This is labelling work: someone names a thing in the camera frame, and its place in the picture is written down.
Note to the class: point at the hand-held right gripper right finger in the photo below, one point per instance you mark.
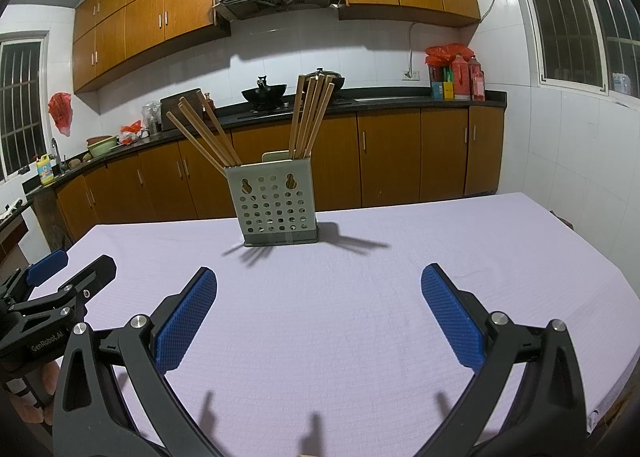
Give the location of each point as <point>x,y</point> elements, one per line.
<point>450,317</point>

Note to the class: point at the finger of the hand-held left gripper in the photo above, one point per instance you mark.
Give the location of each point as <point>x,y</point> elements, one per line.
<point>47,267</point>
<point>92,277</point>

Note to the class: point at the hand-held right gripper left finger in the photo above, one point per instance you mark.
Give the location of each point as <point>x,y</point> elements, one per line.
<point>185,317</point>

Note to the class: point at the grey-green perforated utensil holder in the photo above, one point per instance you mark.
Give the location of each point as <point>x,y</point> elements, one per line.
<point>270,217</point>

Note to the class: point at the bundle of wooden chopsticks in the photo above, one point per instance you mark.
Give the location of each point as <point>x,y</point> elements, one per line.
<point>307,127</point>

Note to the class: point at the person's left hand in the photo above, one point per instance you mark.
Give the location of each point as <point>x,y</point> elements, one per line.
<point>47,377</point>

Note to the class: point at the yellow detergent bottle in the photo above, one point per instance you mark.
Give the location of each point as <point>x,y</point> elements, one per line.
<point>45,172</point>

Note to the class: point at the metal faucet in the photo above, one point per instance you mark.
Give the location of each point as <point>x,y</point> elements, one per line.
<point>57,152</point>

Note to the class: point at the pale lavender tablecloth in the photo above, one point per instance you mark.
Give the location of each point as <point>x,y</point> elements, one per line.
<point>325,337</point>

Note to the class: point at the green basin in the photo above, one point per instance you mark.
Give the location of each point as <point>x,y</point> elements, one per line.
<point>102,147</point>

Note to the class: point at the brown wooden chair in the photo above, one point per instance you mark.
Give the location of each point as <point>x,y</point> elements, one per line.
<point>562,222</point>

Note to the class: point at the small red plastic bag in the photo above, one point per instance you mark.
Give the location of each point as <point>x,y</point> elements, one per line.
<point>131,133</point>

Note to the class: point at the hanging red plastic bag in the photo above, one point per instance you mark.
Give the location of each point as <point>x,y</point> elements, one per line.
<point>60,112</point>

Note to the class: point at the small barred window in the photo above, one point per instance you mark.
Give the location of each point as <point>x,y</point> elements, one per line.
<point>20,107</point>

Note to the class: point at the clear plastic bag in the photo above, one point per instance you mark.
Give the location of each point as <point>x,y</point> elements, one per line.
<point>151,117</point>

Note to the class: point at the orange base cabinets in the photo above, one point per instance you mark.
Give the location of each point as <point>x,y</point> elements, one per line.
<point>390,157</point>

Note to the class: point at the dark rectangular board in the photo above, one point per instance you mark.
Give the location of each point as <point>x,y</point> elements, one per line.
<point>175,109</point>

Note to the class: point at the yellow box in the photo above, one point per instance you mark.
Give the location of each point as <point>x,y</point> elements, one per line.
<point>449,91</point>

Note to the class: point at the teal box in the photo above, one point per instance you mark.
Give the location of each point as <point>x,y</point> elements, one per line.
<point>436,90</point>

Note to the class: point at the slim red bottle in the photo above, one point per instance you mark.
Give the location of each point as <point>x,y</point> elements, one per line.
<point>477,84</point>

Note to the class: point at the black wok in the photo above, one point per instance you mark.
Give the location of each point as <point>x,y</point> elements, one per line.
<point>265,94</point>

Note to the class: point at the large red bottle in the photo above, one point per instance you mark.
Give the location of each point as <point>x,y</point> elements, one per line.
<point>461,79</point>

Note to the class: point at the black lidded pot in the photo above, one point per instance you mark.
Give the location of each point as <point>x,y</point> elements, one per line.
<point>335,79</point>

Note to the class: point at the crumpled red plastic bag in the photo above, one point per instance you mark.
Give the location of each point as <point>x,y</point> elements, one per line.
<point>447,52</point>

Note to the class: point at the large barred window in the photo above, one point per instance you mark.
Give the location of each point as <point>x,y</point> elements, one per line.
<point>575,17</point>

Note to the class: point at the white wall socket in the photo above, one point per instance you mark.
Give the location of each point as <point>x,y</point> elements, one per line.
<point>411,74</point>

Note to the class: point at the long orange wall cabinets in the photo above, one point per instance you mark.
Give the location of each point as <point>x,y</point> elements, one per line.
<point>150,12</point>

